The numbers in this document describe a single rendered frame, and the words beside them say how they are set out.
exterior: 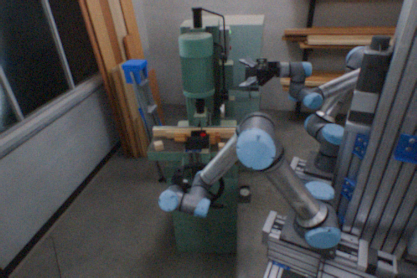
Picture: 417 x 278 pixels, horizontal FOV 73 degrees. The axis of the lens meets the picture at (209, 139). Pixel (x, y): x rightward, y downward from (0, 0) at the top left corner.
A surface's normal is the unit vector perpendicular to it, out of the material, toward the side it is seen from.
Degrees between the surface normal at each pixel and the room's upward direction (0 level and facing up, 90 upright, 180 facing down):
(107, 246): 0
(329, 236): 96
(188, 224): 90
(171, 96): 90
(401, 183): 90
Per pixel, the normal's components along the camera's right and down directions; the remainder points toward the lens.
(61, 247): -0.04, -0.85
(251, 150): -0.28, 0.43
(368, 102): -0.46, 0.49
